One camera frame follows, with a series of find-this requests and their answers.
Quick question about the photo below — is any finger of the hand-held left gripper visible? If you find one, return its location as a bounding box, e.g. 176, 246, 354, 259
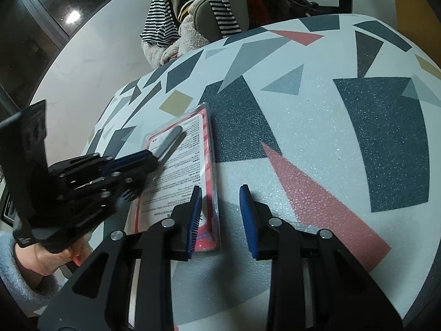
114, 160, 165, 197
103, 150, 155, 175

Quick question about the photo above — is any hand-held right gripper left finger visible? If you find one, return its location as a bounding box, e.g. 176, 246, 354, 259
37, 185, 204, 331

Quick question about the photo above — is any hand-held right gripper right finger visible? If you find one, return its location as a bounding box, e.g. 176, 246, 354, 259
239, 184, 404, 331

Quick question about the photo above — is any grey plastic stick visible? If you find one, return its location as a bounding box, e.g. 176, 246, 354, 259
156, 126, 187, 163

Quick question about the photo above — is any pink blister card package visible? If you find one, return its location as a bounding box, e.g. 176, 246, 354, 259
124, 103, 221, 256

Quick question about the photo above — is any person's left forearm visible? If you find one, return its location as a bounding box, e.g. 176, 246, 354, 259
0, 231, 66, 315

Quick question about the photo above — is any person's left hand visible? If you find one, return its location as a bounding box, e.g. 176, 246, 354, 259
14, 237, 94, 277

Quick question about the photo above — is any chair with striped clothes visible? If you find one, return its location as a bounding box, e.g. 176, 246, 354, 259
142, 0, 239, 70

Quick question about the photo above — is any black and white striped shirt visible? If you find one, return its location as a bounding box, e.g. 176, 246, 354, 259
139, 0, 242, 48

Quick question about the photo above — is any grey chair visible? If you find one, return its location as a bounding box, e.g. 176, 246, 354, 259
171, 0, 251, 39

